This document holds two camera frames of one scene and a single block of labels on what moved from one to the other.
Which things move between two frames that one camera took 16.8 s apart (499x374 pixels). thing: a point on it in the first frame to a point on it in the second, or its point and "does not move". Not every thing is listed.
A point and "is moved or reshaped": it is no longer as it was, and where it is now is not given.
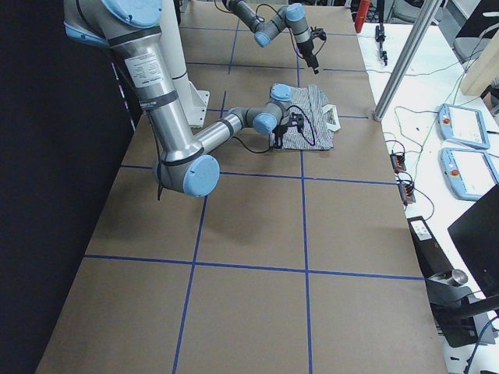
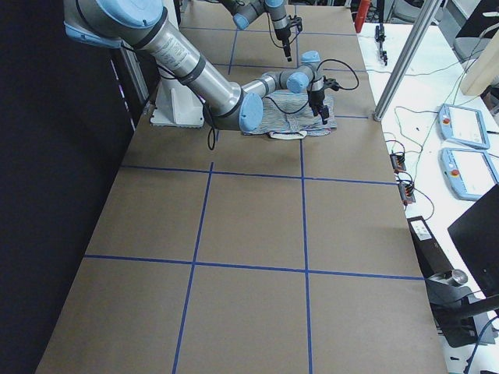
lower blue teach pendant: x=469 y=173 does not move
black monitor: x=476 y=235 does not move
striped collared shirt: x=320 y=120 is moved or reshaped
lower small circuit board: x=406 y=193 does not move
